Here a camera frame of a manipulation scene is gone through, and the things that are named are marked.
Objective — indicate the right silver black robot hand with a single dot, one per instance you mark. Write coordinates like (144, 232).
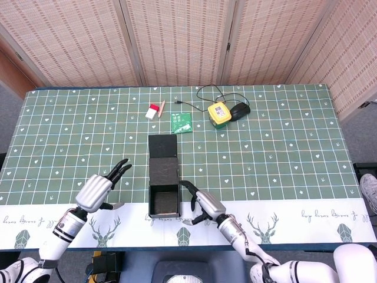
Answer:
(210, 204)

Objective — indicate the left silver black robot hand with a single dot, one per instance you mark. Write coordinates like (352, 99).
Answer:
(92, 193)

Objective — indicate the black paper box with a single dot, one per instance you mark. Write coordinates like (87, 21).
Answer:
(163, 171)

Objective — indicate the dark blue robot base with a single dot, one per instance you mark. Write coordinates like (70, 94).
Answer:
(141, 268)

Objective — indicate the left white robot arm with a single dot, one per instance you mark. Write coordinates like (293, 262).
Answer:
(64, 230)

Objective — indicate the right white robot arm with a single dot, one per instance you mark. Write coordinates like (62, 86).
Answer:
(232, 233)

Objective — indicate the black electronics box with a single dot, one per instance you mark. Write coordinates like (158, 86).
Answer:
(107, 262)

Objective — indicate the green tea sachet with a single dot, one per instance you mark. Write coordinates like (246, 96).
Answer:
(181, 123)

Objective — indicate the yellow lid green container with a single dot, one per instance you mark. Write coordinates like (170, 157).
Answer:
(218, 113)

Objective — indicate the black computer mouse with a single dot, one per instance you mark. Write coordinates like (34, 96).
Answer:
(240, 111)

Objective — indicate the red white eraser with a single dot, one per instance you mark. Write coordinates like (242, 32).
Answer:
(152, 112)

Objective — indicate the green grid tablecloth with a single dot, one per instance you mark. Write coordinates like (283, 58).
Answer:
(294, 147)

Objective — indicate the wooden pencil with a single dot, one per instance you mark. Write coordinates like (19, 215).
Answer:
(161, 109)

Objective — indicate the brown wooden door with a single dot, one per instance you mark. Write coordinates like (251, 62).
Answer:
(11, 73)

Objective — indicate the bamboo folding screen panel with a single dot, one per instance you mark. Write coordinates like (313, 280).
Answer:
(274, 38)
(73, 38)
(353, 59)
(179, 38)

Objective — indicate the black plastic case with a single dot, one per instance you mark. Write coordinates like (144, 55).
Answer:
(365, 169)

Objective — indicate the white sneaker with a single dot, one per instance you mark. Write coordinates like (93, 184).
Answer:
(369, 191)

